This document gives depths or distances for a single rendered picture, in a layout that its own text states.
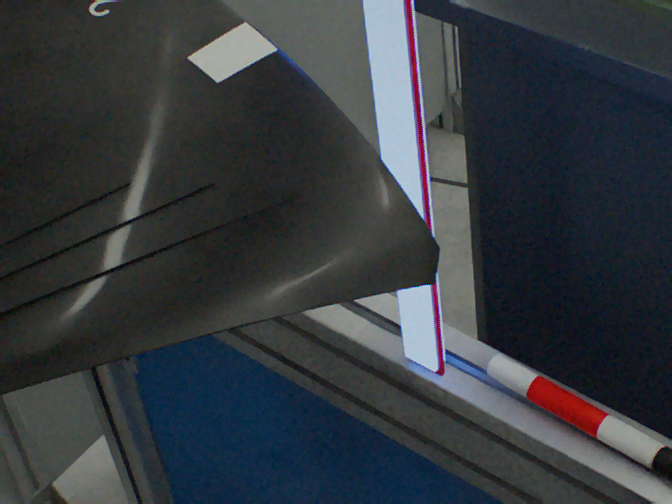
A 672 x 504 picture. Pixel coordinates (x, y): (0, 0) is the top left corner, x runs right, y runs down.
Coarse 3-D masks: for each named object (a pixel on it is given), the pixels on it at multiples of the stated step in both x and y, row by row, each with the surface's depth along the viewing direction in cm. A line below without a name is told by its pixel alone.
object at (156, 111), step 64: (0, 0) 57; (64, 0) 57; (192, 0) 58; (0, 64) 55; (64, 64) 55; (128, 64) 55; (192, 64) 56; (256, 64) 57; (0, 128) 53; (64, 128) 53; (128, 128) 53; (192, 128) 54; (256, 128) 55; (320, 128) 56; (0, 192) 50; (64, 192) 51; (128, 192) 51; (192, 192) 52; (256, 192) 53; (320, 192) 54; (384, 192) 55; (0, 256) 48; (64, 256) 49; (128, 256) 50; (192, 256) 50; (256, 256) 51; (320, 256) 52; (384, 256) 53; (0, 320) 47; (64, 320) 47; (128, 320) 48; (192, 320) 49; (256, 320) 50; (0, 384) 45
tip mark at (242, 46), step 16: (240, 32) 58; (256, 32) 58; (208, 48) 57; (224, 48) 57; (240, 48) 57; (256, 48) 57; (272, 48) 58; (208, 64) 56; (224, 64) 56; (240, 64) 57
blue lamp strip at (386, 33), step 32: (384, 0) 66; (384, 32) 67; (384, 64) 69; (384, 96) 70; (384, 128) 72; (384, 160) 74; (416, 160) 72; (416, 192) 74; (416, 288) 79; (416, 320) 81; (416, 352) 83
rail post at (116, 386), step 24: (120, 360) 115; (96, 384) 118; (120, 384) 116; (96, 408) 121; (120, 408) 118; (120, 432) 121; (144, 432) 122; (120, 456) 125; (144, 456) 123; (144, 480) 125
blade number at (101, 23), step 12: (84, 0) 57; (96, 0) 57; (108, 0) 57; (120, 0) 57; (132, 0) 58; (144, 0) 58; (72, 12) 57; (84, 12) 57; (96, 12) 57; (108, 12) 57; (120, 12) 57; (132, 12) 57; (96, 24) 57; (108, 24) 57
